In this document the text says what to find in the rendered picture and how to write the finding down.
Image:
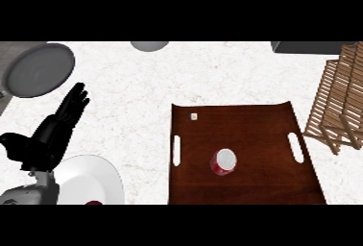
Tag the grey round bowl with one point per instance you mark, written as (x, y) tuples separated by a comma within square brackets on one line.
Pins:
[(149, 45)]

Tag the dark brown wooden tray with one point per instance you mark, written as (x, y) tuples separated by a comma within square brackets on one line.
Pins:
[(245, 179)]

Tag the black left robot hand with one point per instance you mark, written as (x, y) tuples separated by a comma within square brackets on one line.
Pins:
[(48, 134)]

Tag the wooden tiered shelf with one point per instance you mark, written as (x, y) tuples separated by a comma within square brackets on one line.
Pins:
[(337, 102)]

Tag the grey round pan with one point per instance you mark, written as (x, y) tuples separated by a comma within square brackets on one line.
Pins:
[(38, 70)]

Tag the white plate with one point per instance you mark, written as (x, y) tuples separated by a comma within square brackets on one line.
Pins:
[(91, 182)]

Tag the dark grey appliance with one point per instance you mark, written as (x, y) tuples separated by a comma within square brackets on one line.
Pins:
[(311, 47)]

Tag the dark red item on plate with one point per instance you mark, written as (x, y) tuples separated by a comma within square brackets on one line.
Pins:
[(93, 202)]

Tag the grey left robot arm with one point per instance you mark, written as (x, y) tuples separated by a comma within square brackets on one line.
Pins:
[(28, 192)]

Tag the small white cube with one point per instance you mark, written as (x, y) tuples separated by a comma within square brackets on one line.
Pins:
[(193, 117)]

